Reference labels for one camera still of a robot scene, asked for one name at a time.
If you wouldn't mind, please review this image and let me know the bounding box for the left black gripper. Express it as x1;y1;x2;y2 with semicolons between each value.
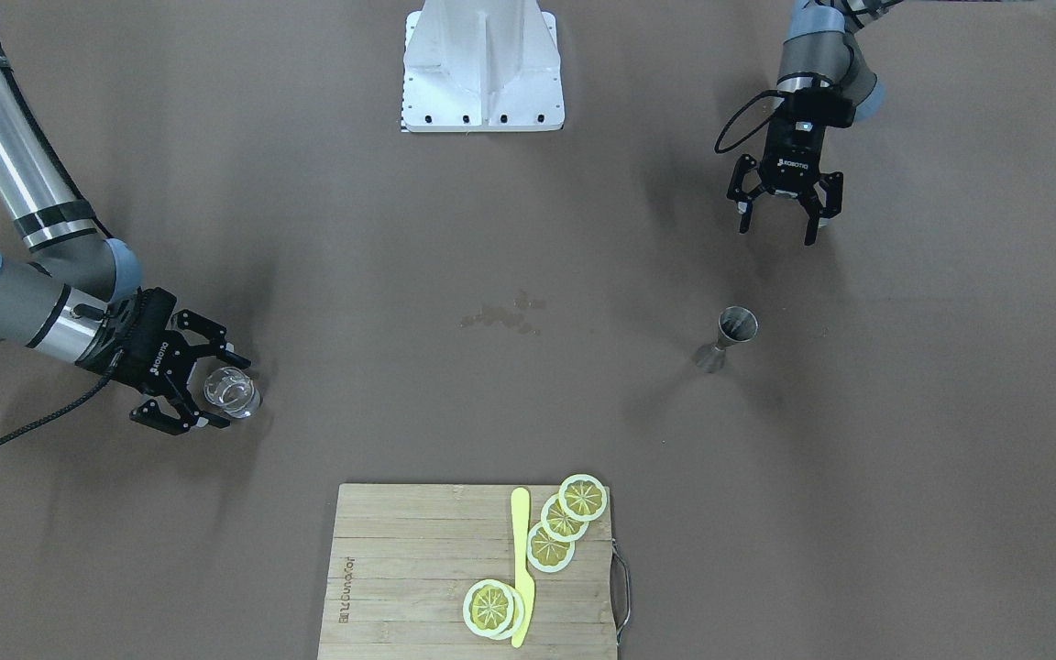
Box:
728;89;855;247

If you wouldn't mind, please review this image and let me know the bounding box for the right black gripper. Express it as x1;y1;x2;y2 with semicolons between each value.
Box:
97;288;252;435

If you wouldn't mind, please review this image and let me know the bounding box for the clear glass cup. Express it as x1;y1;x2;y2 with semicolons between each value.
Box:
203;365;261;419

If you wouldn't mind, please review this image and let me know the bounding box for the steel jigger measuring cup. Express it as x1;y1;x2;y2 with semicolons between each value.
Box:
693;305;759;373

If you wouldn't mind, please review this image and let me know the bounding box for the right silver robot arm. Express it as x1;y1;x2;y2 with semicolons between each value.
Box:
0;38;250;435

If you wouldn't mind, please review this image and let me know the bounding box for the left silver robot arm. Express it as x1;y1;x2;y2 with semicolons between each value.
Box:
728;1;895;246

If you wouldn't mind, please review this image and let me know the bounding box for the bamboo cutting board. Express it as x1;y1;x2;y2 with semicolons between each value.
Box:
317;483;629;659

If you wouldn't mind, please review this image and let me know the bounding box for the yellow plastic knife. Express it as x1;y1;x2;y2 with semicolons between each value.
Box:
510;486;535;649

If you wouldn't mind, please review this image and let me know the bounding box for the lemon slice near knife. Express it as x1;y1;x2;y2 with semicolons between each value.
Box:
463;579;525;642

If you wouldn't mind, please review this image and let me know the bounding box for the lemon slice stack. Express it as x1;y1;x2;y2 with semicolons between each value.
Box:
525;473;611;574

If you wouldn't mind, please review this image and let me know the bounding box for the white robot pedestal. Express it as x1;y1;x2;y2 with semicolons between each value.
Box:
400;1;566;133

